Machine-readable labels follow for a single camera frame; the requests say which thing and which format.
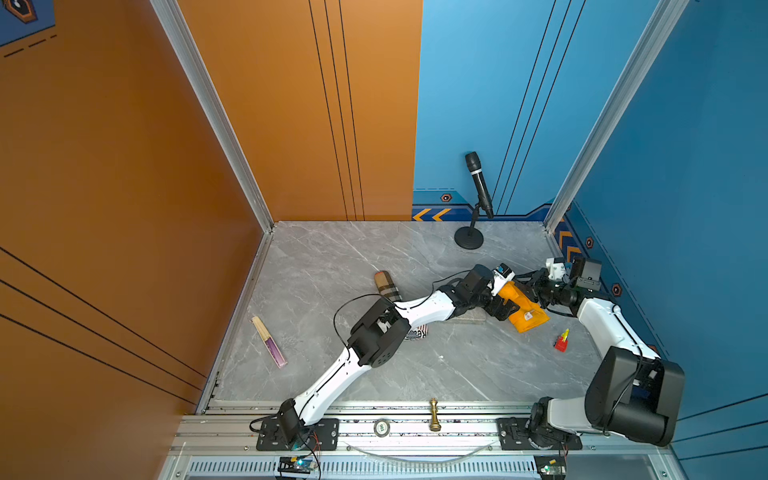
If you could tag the newspaper print eyeglass case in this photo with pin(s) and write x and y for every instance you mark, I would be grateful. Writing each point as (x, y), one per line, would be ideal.
(417, 333)

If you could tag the green circuit board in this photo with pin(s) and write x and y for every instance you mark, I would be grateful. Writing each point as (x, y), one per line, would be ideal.
(296, 467)
(551, 468)

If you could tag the right green circuit board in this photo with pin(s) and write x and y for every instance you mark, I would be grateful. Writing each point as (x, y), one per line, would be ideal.
(551, 468)

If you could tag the left green circuit board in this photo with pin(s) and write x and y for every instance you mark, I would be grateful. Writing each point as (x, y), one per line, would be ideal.
(296, 467)

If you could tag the red yellow small toy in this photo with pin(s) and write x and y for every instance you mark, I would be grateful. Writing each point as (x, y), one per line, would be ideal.
(561, 344)

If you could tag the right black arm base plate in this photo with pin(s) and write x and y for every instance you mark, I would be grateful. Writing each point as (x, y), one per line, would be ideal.
(515, 434)

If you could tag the black microphone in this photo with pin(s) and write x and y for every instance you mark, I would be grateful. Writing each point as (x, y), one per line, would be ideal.
(484, 198)

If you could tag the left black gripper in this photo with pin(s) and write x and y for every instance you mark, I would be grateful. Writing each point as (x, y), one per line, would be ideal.
(496, 311)

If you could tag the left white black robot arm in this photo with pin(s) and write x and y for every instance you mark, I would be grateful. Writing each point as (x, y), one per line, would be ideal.
(378, 334)

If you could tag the wooden stick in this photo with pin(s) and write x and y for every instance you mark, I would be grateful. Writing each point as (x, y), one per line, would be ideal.
(269, 342)

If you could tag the plaid eyeglass case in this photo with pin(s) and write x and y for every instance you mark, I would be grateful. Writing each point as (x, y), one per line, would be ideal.
(386, 286)

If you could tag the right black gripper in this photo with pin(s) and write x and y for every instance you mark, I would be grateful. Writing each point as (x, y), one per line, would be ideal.
(534, 285)

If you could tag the aluminium front rail frame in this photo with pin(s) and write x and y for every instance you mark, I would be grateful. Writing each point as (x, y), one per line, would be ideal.
(220, 443)

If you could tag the orange fluffy cloth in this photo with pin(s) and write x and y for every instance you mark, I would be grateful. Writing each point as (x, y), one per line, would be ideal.
(523, 313)

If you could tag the brass chess piece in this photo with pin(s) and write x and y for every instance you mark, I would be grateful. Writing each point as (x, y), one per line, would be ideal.
(434, 424)

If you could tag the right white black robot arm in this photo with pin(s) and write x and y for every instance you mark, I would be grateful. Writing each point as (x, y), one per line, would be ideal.
(634, 393)

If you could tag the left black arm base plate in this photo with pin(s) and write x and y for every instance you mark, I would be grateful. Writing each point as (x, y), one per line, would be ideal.
(322, 436)

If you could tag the grey rectangular eyeglass case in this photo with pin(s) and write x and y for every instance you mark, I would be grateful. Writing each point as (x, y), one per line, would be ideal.
(473, 317)

